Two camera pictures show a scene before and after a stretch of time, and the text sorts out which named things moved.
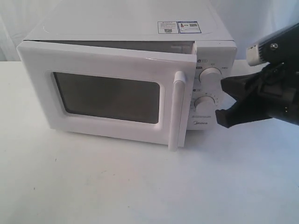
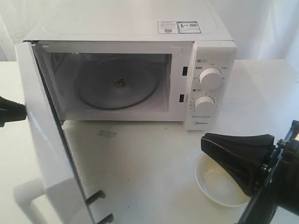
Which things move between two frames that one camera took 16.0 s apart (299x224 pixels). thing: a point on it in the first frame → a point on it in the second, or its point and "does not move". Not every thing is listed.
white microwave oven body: x=201 y=22 does not move
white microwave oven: x=140 y=90 → x=60 y=199
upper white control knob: x=210 y=78 does not move
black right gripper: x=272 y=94 → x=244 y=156
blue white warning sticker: x=178 y=27 does not move
